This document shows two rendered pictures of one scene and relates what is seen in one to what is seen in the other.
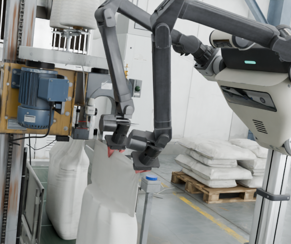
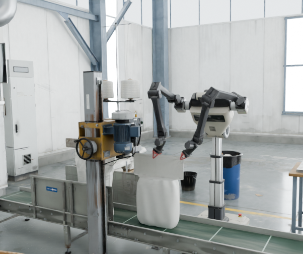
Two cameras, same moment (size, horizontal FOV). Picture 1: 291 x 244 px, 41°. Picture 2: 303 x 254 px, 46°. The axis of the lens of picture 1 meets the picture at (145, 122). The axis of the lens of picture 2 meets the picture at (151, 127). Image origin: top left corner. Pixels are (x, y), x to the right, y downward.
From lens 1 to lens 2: 2.16 m
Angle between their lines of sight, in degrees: 34
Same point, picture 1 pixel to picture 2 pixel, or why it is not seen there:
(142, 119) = (31, 142)
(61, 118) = not seen: hidden behind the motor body
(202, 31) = (51, 65)
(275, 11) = (94, 45)
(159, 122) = (201, 135)
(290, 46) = (240, 100)
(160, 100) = (202, 126)
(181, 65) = (41, 94)
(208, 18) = (221, 95)
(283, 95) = (228, 115)
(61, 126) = not seen: hidden behind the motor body
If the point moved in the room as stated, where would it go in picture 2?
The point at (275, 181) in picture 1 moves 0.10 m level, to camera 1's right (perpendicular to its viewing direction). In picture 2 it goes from (219, 149) to (226, 148)
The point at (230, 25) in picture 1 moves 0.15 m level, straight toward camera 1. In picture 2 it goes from (226, 96) to (238, 96)
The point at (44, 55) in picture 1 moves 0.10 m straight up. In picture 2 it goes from (131, 116) to (131, 103)
